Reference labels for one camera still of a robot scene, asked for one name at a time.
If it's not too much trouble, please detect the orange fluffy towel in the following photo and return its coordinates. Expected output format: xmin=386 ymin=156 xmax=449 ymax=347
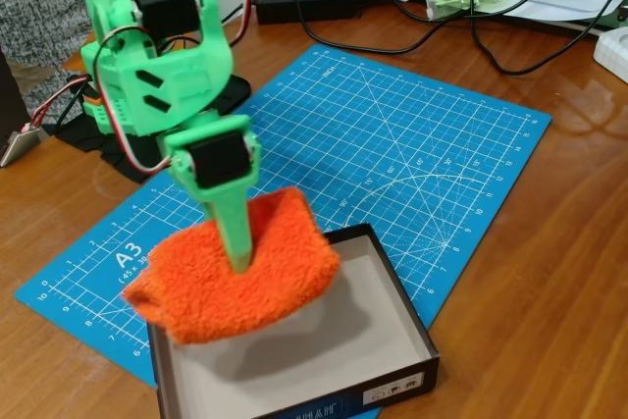
xmin=121 ymin=186 xmax=341 ymax=345

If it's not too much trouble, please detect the white plastic object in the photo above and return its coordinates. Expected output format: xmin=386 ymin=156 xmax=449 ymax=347
xmin=593 ymin=27 xmax=628 ymax=86

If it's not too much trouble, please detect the black cardboard box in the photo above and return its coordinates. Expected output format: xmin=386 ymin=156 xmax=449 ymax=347
xmin=146 ymin=223 xmax=441 ymax=419

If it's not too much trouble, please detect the blue cutting mat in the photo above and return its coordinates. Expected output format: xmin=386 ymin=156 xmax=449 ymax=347
xmin=13 ymin=43 xmax=553 ymax=419

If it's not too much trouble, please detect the large black power adapter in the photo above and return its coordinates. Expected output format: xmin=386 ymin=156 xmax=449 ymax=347
xmin=253 ymin=0 xmax=362 ymax=26

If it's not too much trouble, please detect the small silver board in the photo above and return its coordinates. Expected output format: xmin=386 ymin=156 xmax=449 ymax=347
xmin=0 ymin=124 xmax=44 ymax=169

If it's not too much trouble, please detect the grey knitted fabric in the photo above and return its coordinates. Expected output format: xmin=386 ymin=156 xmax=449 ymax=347
xmin=0 ymin=0 xmax=99 ymax=116

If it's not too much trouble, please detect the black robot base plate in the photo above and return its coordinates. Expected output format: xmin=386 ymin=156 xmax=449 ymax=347
xmin=53 ymin=73 xmax=254 ymax=184

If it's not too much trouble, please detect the thin black cable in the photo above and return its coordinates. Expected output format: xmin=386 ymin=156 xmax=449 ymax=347
xmin=220 ymin=0 xmax=259 ymax=26

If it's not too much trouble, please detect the red white wire bundle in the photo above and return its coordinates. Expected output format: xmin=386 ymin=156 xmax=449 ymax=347
xmin=28 ymin=73 xmax=94 ymax=129

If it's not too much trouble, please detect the looping black power cable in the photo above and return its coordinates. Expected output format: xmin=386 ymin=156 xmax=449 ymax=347
xmin=285 ymin=0 xmax=472 ymax=55

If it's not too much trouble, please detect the black cable with deep bend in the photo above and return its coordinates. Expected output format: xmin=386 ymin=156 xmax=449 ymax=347
xmin=406 ymin=0 xmax=628 ymax=76

